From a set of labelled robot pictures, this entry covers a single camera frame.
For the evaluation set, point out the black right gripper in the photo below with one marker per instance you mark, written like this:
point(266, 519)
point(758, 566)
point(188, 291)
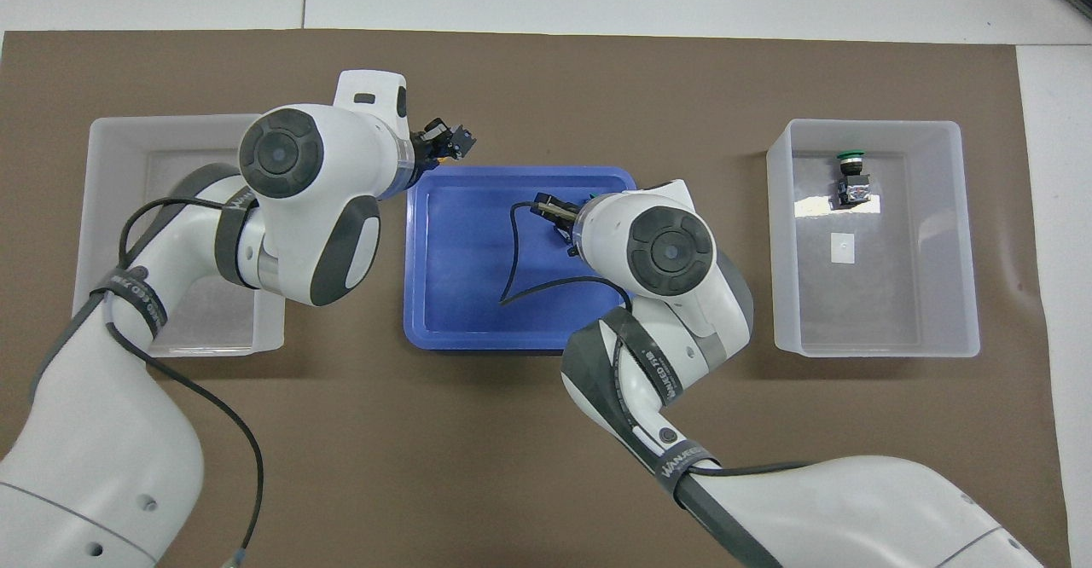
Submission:
point(573, 235)

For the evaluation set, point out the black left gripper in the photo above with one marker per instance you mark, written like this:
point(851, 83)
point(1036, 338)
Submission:
point(425, 150)

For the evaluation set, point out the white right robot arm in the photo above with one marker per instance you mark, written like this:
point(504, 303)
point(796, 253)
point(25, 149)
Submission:
point(670, 248)

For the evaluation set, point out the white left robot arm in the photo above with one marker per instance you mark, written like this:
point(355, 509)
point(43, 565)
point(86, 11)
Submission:
point(281, 154)

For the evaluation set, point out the blue plastic tray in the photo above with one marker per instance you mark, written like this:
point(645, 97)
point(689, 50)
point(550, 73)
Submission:
point(461, 295)

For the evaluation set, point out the brown table mat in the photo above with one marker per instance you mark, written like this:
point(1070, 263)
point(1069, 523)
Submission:
point(546, 466)

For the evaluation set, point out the translucent white plastic box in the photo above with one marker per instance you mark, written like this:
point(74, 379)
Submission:
point(171, 137)
point(896, 312)

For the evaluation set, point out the small white paper label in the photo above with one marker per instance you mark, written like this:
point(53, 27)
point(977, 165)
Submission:
point(843, 246)

